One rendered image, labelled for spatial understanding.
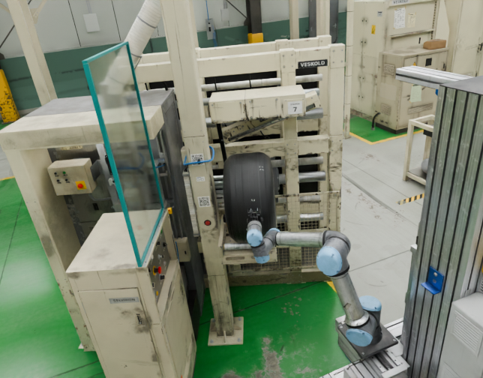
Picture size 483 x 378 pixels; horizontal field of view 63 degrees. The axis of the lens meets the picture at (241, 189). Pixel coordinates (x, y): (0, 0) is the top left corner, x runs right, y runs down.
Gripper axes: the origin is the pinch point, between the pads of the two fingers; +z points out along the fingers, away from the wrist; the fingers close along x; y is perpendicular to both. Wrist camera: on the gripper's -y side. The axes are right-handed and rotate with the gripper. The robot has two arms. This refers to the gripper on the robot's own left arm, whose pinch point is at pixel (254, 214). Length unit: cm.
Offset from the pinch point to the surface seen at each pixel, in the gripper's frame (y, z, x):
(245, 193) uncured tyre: 12.0, 4.4, 4.5
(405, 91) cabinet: -2, 429, -236
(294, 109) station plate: 51, 41, -29
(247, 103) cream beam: 58, 41, 0
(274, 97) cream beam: 60, 41, -17
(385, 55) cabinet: 54, 453, -211
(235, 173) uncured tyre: 21.7, 12.4, 10.0
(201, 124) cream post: 52, 15, 27
